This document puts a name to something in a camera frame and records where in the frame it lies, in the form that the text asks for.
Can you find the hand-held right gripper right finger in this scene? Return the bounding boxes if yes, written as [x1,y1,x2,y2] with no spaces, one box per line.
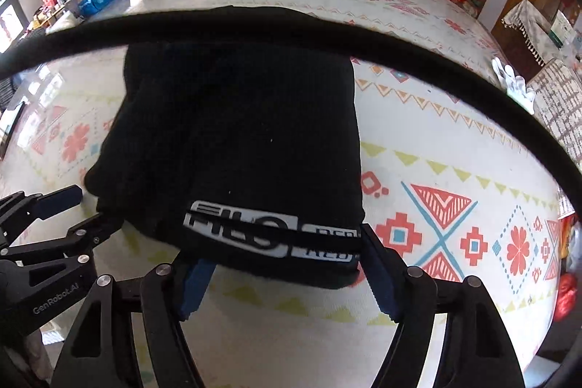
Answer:
[359,223,523,388]

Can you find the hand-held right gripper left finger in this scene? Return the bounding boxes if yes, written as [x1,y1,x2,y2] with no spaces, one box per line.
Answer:
[52,254,216,388]

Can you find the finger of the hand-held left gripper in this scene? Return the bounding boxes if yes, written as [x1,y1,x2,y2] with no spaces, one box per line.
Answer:
[0,213,125,267]
[0,184,84,234]

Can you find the black pants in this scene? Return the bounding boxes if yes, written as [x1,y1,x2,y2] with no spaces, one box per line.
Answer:
[84,5,367,289]

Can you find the black smartphone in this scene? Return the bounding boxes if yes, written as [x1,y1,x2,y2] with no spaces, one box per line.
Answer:
[0,99,25,161]

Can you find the patterned tablecloth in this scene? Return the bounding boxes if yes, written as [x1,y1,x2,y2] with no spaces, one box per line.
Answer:
[0,0,574,371]

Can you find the white tissue pack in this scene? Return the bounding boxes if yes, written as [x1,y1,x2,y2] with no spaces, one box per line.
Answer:
[45,8,85,35]

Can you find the red plastic bag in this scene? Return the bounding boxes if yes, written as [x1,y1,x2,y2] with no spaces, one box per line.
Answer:
[554,273,578,321]

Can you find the white glove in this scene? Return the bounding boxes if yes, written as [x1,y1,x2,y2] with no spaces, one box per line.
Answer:
[491,57,537,113]

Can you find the grey checked chair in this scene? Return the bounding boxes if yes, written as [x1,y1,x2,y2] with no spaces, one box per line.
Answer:
[527,58,582,161]

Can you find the cabinet with lace cloth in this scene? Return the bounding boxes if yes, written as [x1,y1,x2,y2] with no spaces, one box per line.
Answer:
[493,0,582,66]

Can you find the black cable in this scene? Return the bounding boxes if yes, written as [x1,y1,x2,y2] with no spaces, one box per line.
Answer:
[0,8,582,189]

